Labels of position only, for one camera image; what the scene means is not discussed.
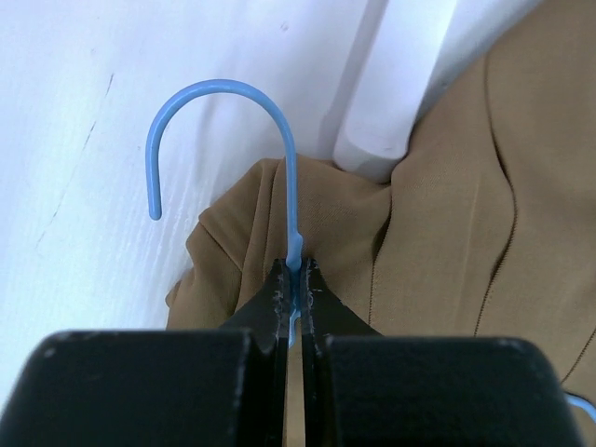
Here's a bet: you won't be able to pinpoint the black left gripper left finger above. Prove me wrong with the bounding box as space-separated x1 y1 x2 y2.
1 260 290 446

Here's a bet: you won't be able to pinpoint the white garment rack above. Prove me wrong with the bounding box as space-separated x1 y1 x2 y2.
332 1 456 183

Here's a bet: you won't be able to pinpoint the tan pleated skirt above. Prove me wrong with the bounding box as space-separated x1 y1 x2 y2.
165 0 596 447

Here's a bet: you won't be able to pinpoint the blue wire hanger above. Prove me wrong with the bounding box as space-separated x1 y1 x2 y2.
145 79 304 347

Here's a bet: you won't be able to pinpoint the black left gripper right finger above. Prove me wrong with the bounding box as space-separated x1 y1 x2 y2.
300 259 582 446

